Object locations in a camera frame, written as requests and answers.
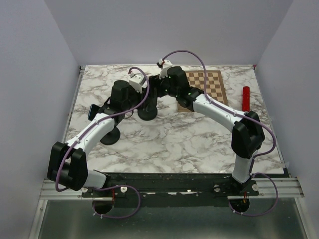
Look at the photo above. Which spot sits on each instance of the black round-base stand left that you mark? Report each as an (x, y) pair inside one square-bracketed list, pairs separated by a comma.
[(111, 138)]

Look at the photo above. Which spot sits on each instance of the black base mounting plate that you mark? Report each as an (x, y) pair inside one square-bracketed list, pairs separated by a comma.
[(171, 190)]

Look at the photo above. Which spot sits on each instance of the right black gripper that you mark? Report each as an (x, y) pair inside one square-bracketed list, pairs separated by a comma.
[(155, 82)]

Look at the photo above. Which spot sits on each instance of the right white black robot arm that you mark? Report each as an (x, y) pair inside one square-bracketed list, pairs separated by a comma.
[(246, 130)]

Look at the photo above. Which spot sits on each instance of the black round-base clamp stand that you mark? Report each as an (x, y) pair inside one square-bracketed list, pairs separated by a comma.
[(148, 110)]

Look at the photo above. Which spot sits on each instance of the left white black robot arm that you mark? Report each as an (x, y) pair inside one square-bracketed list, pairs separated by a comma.
[(68, 161)]

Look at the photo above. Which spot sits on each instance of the red grey microphone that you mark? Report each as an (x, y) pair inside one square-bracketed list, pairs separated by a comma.
[(246, 99)]

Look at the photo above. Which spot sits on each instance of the wooden chessboard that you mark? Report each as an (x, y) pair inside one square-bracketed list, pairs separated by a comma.
[(214, 86)]

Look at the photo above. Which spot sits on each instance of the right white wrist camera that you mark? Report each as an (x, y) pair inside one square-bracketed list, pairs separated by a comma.
[(164, 65)]

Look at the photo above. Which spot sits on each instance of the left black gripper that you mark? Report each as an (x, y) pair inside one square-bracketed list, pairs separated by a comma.
[(141, 96)]

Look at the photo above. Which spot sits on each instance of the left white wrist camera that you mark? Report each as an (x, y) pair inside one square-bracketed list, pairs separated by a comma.
[(137, 81)]

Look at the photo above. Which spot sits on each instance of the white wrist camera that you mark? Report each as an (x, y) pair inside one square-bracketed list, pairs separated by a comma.
[(137, 81), (164, 65)]

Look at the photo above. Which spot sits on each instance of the blue phone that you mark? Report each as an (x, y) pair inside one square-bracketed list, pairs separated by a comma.
[(93, 110)]

